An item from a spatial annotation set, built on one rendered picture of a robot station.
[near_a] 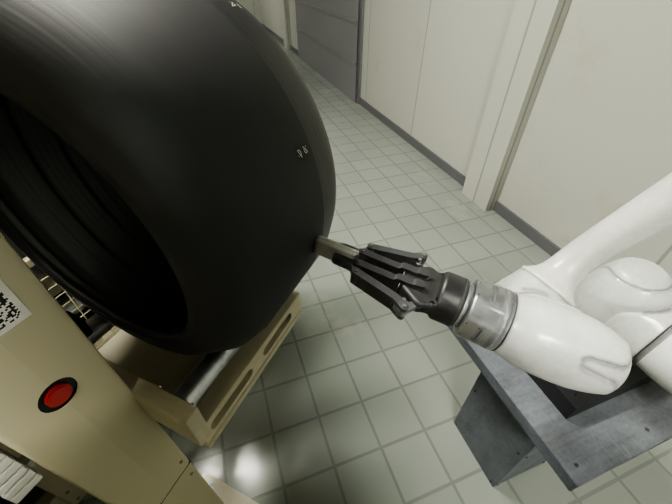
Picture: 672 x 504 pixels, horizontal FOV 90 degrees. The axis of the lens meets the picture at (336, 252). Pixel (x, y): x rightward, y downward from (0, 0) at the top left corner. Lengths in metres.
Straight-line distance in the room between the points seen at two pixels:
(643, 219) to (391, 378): 1.29
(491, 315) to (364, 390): 1.23
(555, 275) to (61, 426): 0.76
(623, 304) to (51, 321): 0.99
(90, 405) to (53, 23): 0.47
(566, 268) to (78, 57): 0.69
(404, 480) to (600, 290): 1.00
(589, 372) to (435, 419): 1.18
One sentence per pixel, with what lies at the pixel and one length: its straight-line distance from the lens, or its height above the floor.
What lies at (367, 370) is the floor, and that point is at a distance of 1.71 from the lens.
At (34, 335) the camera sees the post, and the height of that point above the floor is 1.16.
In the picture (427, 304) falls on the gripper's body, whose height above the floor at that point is 1.12.
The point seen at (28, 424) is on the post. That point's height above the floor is 1.06.
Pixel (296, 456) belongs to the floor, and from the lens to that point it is 1.57.
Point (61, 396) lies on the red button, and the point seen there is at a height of 1.06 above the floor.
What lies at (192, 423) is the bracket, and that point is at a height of 0.93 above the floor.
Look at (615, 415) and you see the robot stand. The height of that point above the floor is 0.65.
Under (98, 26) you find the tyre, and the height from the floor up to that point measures 1.44.
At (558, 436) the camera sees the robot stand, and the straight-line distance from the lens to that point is 1.03.
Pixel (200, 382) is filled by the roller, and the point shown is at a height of 0.92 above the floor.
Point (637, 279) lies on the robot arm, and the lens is 0.93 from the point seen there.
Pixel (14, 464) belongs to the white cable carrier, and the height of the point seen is 1.01.
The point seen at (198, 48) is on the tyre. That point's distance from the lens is 0.43.
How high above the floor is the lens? 1.48
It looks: 41 degrees down
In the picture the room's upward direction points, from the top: straight up
